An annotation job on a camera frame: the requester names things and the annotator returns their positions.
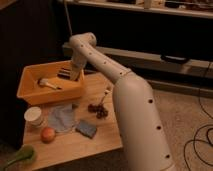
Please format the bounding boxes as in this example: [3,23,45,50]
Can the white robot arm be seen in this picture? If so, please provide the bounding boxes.
[69,32,177,171]

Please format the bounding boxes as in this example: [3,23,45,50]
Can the wooden table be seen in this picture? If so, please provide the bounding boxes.
[20,73,122,171]

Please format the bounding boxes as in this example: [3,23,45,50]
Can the black handle on shelf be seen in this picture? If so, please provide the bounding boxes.
[160,55,190,64]

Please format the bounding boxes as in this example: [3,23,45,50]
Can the bunch of dark grapes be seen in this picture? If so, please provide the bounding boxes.
[88,104,108,119]

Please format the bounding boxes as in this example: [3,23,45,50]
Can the black cable on floor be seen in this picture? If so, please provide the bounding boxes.
[183,61,213,168]

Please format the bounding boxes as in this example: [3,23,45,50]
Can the yellow plastic tray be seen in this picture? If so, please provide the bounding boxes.
[17,60,85,105]

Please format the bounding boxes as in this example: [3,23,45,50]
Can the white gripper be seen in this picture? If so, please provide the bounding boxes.
[70,56,86,81]

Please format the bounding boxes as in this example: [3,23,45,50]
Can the small wooden fork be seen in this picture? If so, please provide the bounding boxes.
[99,87,111,105]

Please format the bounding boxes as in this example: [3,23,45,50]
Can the grey metal shelf beam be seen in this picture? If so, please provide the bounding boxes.
[62,42,213,80]

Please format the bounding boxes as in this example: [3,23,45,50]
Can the green pear toy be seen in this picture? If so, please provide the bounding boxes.
[0,145,36,171]

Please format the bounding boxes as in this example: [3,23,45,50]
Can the white paper cup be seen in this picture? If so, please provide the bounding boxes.
[24,106,43,126]

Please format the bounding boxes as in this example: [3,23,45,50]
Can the light blue cloth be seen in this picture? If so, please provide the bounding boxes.
[48,104,75,133]

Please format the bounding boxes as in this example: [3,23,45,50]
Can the blue sponge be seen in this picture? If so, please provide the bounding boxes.
[75,120,97,139]

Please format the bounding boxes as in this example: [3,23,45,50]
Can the red apple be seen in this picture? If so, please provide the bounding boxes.
[40,127,55,143]

